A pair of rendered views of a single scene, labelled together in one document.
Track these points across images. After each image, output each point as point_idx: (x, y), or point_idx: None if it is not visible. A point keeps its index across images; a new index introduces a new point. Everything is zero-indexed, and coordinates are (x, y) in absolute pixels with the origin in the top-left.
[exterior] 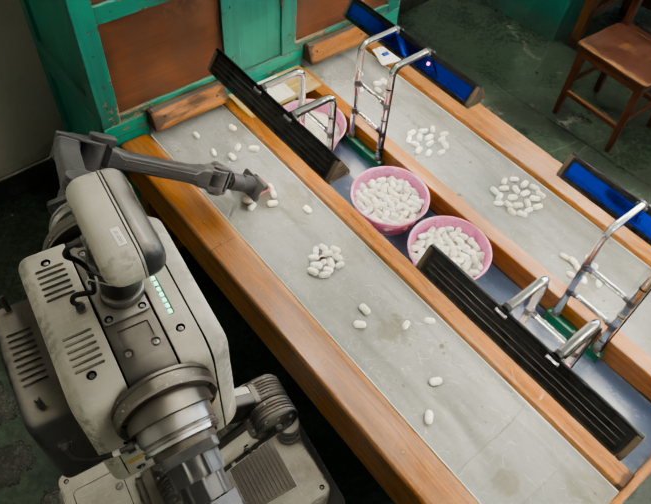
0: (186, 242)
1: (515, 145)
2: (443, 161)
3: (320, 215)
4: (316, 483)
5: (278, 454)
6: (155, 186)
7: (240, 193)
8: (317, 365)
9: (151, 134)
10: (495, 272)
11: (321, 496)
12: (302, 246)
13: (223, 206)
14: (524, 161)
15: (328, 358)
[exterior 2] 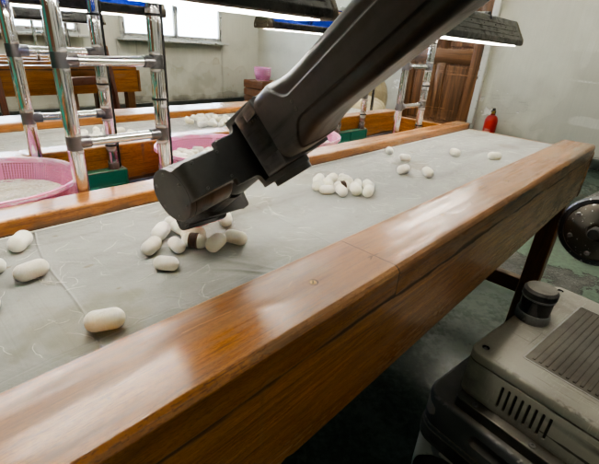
0: (295, 425)
1: (140, 110)
2: None
3: (247, 190)
4: (561, 294)
5: (564, 323)
6: (129, 441)
7: (184, 259)
8: (516, 183)
9: None
10: None
11: (570, 291)
12: (318, 201)
13: (230, 278)
14: None
15: (499, 179)
